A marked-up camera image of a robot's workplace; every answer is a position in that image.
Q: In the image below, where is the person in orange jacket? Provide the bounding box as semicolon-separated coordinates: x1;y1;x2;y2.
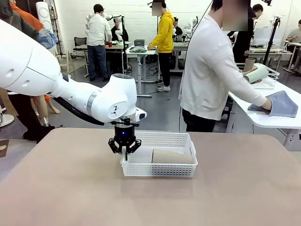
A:
0;0;60;143

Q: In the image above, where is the black tripod stand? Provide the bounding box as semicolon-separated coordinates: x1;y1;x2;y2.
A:
262;16;282;65

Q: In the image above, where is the white height adjustable desk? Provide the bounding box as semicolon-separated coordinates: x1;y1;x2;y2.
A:
126;45;158;97

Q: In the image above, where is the light green tube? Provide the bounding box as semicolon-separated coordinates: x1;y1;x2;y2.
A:
243;65;269;84

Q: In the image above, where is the man in white shirt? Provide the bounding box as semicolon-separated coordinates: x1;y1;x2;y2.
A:
86;4;113;82

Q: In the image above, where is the blue grey towel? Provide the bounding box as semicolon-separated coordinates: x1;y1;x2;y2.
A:
247;90;299;118

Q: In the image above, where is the white perforated plastic basket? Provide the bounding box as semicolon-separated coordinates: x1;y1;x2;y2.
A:
120;131;198;178

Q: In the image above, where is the white wire dish rack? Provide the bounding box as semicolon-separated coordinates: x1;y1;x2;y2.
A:
237;62;280;89

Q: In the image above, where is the person in yellow hoodie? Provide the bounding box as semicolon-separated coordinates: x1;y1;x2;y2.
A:
147;0;175;92

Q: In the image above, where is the seated person in black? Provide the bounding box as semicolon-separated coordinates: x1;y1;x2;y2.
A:
110;17;129;43

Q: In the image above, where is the white side table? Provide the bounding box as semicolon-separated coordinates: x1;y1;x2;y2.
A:
225;81;301;152

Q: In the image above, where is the person in white sweater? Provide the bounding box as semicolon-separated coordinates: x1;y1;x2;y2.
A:
178;0;273;133

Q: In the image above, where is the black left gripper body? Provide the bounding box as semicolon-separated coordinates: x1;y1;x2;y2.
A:
113;125;137;145

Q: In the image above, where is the person's right forearm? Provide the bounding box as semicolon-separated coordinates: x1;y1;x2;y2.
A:
231;82;271;111

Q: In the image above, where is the person's left hand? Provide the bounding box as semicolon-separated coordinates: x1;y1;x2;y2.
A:
243;72;263;85

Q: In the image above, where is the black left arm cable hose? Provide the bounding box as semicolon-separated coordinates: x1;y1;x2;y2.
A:
53;96;106;127

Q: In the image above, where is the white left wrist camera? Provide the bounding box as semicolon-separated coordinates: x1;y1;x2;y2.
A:
135;107;148;123

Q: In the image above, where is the standing person in black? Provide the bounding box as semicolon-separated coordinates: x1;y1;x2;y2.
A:
227;3;264;64

